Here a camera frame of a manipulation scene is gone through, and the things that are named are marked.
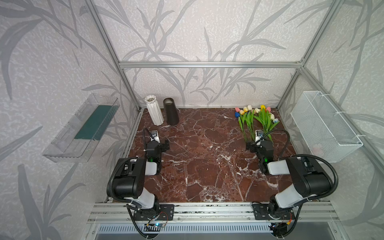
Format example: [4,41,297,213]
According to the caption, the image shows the black cylindrical vase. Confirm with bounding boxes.
[163,98,180,126]

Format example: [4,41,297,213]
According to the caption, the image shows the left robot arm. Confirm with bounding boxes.
[107,140,170,215]

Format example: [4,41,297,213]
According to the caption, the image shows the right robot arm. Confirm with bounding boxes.
[246,140,339,220]

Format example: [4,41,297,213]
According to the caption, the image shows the white ribbed vase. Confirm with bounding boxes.
[145,95,164,126]

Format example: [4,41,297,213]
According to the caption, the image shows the bunch of remaining tulips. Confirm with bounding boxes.
[237,105,280,143]

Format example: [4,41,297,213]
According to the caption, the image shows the pink object in basket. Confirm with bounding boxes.
[311,144,325,157]

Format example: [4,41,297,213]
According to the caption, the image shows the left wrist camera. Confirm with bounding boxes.
[151,130,161,143]

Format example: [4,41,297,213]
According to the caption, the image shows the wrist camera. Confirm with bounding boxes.
[255,130,264,142]
[151,130,161,143]

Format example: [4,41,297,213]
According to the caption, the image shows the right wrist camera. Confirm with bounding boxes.
[255,130,264,142]

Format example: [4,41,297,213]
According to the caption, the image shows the white wire mesh basket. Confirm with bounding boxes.
[291,91,364,163]

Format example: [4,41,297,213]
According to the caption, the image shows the clear plastic wall tray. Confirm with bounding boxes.
[43,94,120,163]

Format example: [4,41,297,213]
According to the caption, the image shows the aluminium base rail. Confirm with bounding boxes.
[84,202,340,239]

